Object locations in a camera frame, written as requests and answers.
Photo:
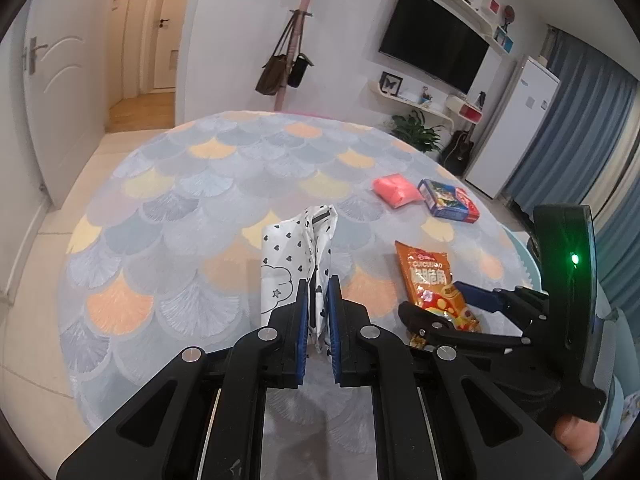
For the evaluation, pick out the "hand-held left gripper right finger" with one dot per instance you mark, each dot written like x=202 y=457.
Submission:
x=332 y=330

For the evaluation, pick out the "dark bottle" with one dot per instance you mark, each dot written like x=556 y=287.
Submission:
x=481 y=100

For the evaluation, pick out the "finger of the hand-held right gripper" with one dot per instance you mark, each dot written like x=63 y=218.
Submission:
x=475 y=295
x=425 y=317

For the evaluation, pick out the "wall television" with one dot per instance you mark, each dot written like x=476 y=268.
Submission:
x=435 y=40

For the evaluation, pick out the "white curved wall shelf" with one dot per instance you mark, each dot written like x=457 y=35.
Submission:
x=475 y=15

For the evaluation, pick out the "beige curtain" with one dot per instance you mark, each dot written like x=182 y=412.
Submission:
x=620 y=175

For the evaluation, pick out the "potted green plant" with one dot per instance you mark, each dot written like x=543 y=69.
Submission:
x=415 y=130

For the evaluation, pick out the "small blue printed box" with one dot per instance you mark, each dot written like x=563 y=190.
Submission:
x=450 y=202

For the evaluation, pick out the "hallway door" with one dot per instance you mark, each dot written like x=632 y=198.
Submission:
x=170 y=50

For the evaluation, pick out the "white low wall shelf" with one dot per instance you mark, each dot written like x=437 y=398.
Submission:
x=410 y=105

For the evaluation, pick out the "person's right hand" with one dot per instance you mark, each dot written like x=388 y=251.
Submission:
x=575 y=440

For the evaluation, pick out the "blue wall cube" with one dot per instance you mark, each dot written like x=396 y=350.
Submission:
x=505 y=39

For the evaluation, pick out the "white standing air conditioner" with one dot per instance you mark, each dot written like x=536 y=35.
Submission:
x=515 y=125

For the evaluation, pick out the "teal plastic basket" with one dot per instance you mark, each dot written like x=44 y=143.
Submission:
x=527 y=260

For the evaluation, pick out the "white room door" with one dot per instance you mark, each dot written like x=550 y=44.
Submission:
x=75 y=85

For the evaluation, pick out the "black guitar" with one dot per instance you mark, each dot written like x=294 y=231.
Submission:
x=456 y=152

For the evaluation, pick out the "small shelf figurines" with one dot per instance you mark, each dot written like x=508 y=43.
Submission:
x=426 y=96

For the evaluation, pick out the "brown tote bag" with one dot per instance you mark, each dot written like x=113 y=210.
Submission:
x=272 y=77

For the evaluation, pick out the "pink packet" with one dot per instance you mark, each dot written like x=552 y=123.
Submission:
x=397 y=190

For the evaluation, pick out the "pink wall cube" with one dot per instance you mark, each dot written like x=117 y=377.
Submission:
x=493 y=6

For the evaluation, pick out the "white and pink drawer box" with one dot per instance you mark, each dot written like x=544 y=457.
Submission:
x=465 y=110

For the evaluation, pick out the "pink coat rack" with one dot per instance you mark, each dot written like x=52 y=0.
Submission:
x=300 y=25

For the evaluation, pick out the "orange panda snack bag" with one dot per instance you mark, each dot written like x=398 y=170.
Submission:
x=430 y=280

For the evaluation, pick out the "blue curtain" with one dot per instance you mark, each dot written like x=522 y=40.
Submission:
x=620 y=250
x=580 y=110

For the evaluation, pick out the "small black handbag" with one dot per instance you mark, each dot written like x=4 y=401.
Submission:
x=298 y=72

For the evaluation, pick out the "butterfly picture frame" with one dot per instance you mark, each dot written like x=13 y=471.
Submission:
x=390 y=83

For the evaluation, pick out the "heart print paper bag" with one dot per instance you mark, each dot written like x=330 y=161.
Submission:
x=285 y=260

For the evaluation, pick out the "red round fan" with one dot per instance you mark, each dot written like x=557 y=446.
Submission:
x=509 y=14

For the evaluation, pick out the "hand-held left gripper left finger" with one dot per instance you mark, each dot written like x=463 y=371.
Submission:
x=301 y=330

